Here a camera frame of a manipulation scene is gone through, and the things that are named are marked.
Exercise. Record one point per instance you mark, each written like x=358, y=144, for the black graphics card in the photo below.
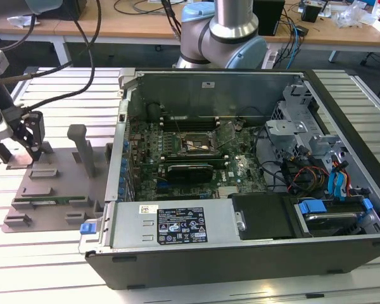
x=190, y=173

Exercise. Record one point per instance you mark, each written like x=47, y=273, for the round coin battery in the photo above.
x=237, y=126

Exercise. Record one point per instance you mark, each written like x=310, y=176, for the hard disk in blue carrier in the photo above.
x=312, y=207

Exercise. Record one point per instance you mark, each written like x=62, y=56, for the small black box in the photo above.
x=311, y=14

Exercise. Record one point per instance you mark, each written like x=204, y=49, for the long wooden desk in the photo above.
x=130, y=28

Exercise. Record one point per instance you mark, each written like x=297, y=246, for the white power strip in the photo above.
x=271, y=60

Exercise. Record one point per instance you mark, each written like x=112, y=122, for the crumpled white paper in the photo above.
x=19, y=21

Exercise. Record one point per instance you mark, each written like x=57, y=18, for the black RAM slot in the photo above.
x=193, y=154
x=193, y=121
x=193, y=157
x=193, y=128
x=193, y=118
x=193, y=125
x=193, y=160
x=193, y=163

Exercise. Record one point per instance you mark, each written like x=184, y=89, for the silver chipset heatsink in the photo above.
x=228, y=191

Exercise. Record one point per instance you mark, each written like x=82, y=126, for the small flat black device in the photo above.
x=301, y=30

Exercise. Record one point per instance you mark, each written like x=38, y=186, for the green RAM stick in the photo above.
x=63, y=199

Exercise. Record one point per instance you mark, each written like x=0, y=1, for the green motherboard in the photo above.
x=240, y=164

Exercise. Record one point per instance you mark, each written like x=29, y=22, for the large black box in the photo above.
x=63, y=9

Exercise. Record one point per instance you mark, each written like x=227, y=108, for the silver metal drive cage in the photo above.
x=285, y=130

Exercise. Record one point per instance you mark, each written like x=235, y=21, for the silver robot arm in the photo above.
x=231, y=25

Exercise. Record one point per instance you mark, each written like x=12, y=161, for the CPU socket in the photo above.
x=198, y=142

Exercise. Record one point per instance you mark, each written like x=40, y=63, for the short wooden desk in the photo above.
x=44, y=30

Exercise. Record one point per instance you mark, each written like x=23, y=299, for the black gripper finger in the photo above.
x=3, y=152
x=35, y=133

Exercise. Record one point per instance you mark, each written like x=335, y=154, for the silver power supply unit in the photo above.
x=130, y=221

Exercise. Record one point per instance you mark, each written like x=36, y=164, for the clear plastic bags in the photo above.
x=354, y=12

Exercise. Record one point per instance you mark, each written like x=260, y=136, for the black open PC case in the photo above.
x=209, y=269

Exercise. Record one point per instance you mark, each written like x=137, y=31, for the blue case latch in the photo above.
x=88, y=229

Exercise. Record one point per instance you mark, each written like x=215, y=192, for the grey parts rack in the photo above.
x=63, y=177

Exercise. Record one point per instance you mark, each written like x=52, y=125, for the black plastic shroud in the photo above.
x=263, y=215

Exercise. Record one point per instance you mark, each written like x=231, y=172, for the tall black box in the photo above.
x=270, y=17

